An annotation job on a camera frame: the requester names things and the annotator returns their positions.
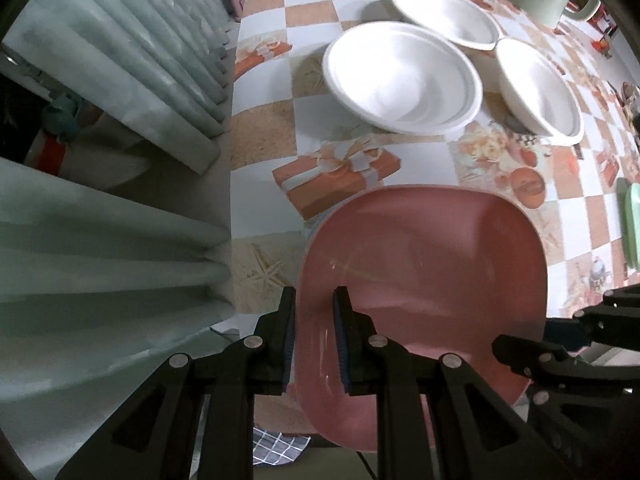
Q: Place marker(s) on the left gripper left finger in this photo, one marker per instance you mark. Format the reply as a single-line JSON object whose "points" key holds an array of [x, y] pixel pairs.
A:
{"points": [[275, 354]]}

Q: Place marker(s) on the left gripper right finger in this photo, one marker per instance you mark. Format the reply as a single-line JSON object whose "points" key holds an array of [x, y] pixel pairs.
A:
{"points": [[352, 332]]}

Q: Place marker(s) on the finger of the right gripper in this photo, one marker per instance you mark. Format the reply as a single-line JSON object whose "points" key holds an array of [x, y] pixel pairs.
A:
{"points": [[551, 367], [614, 322]]}

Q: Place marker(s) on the green square plate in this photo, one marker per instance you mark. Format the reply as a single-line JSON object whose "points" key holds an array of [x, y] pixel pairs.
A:
{"points": [[627, 194]]}

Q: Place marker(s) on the pink square plate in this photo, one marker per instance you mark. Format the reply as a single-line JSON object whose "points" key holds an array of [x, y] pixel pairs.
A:
{"points": [[438, 269]]}

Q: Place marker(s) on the white paper bowl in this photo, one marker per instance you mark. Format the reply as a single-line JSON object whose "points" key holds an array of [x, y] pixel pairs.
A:
{"points": [[536, 93], [403, 78], [461, 22]]}

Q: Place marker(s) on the white paper bowl back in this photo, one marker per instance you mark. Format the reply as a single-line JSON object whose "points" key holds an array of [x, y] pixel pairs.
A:
{"points": [[461, 22]]}

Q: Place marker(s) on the checkered blue cloth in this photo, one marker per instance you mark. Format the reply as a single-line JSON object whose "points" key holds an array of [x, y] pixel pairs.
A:
{"points": [[276, 449]]}

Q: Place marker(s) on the pale green curtain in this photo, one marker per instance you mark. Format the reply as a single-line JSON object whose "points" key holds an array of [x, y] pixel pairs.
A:
{"points": [[100, 280]]}

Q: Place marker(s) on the patterned checkered tablecloth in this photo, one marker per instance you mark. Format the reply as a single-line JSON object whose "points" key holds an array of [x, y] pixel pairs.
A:
{"points": [[283, 112]]}

